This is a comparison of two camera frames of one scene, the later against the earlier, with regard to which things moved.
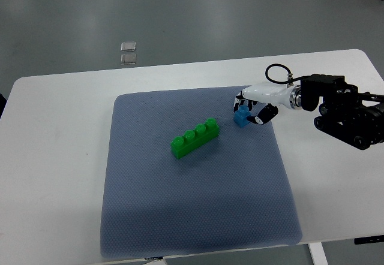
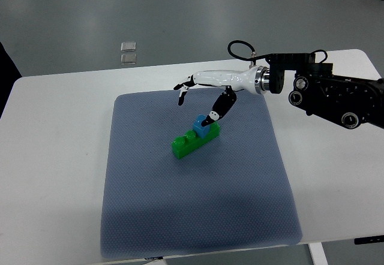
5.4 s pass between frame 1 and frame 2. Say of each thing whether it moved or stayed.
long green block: stayed
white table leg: stayed
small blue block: moved
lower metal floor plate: stayed
